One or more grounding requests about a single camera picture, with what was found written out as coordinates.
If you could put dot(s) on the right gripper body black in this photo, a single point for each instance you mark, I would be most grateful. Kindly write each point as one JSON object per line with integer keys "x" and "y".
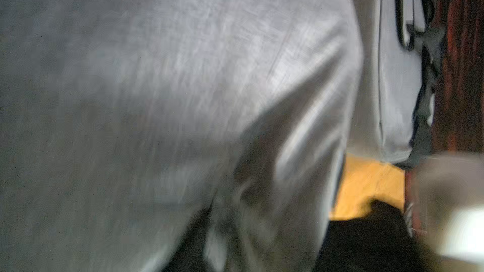
{"x": 378, "y": 241}

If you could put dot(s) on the grey laptop sleeve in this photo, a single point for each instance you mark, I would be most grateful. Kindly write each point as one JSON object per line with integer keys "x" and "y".
{"x": 173, "y": 135}

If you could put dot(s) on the grey bag with straps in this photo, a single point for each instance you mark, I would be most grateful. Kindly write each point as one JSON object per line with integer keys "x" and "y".
{"x": 402, "y": 60}

